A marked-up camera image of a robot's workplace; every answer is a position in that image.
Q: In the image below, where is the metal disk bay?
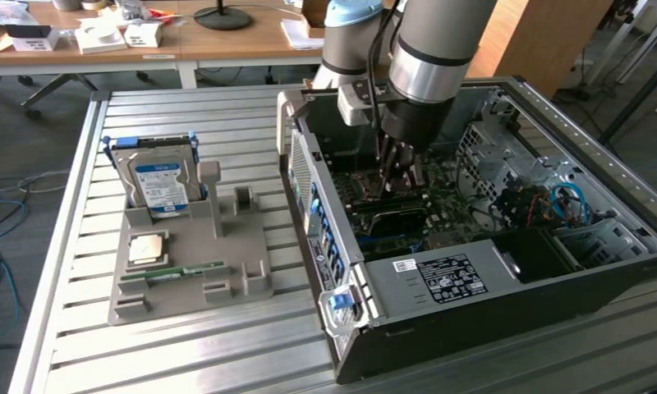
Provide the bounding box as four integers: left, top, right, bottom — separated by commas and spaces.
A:
552, 217, 656, 270

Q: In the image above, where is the green RAM stick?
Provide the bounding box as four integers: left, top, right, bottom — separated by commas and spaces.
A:
120, 262, 225, 284

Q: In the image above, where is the crumpled plastic packaging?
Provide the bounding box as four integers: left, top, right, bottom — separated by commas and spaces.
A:
112, 0, 154, 21

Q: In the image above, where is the CPU chip with metal lid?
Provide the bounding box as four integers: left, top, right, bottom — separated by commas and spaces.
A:
128, 236, 165, 263

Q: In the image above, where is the white floor cable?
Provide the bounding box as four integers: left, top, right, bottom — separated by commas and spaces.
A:
0, 170, 70, 195

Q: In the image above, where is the white box with tape roll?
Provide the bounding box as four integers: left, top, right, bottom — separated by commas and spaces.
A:
74, 18, 128, 55

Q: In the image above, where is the black slanted pole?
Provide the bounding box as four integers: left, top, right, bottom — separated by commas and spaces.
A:
598, 36, 657, 145

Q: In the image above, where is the blue wire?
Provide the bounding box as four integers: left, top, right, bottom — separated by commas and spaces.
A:
549, 181, 593, 227

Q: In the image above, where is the graphics card with metal bracket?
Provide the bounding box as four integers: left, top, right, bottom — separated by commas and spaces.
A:
358, 206, 432, 240

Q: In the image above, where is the blue release latch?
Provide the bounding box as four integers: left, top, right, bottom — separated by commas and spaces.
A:
328, 291, 358, 313

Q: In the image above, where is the stack of white papers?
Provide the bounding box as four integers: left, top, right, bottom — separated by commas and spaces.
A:
280, 18, 325, 51

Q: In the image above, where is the grey plastic parts rack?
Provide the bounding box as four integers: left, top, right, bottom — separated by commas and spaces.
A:
108, 160, 276, 328

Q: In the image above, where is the blue floor cable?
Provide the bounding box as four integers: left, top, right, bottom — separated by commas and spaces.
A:
0, 180, 32, 352

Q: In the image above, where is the metal drive cage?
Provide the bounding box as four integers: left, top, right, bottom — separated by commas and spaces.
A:
453, 121, 536, 198

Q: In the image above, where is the clear plastic bag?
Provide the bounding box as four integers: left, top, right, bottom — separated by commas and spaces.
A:
0, 0, 40, 28

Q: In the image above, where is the grey power supply unit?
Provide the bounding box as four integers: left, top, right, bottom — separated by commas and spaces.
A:
354, 240, 521, 323

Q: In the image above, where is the white box with black lid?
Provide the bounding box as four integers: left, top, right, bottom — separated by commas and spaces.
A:
2, 24, 61, 53

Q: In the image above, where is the black round lamp base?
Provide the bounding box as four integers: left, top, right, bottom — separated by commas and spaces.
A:
193, 0, 253, 32

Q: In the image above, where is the brown cardboard box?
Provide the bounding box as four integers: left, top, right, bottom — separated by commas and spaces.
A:
300, 0, 329, 28

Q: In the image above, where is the black and red wire bundle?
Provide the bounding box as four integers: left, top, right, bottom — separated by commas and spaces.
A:
494, 184, 557, 229

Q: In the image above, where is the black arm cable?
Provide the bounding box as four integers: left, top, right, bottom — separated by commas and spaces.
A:
366, 0, 408, 128

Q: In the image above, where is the hard disk in blue carrier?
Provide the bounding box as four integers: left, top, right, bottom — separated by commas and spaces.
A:
101, 131, 201, 221

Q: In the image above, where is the CPU socket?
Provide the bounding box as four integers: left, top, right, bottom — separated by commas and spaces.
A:
354, 170, 388, 199

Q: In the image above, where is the open black PC case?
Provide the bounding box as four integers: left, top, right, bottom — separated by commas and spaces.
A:
276, 76, 657, 385

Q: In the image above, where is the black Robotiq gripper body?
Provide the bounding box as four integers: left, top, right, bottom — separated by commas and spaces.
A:
380, 98, 454, 152

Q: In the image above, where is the small white labelled box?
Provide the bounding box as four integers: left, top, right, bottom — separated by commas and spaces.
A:
124, 22, 164, 48

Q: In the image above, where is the wooden cabinet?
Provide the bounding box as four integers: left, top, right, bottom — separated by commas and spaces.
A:
468, 0, 617, 99

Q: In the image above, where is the green motherboard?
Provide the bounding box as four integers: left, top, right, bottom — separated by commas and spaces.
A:
328, 145, 500, 262

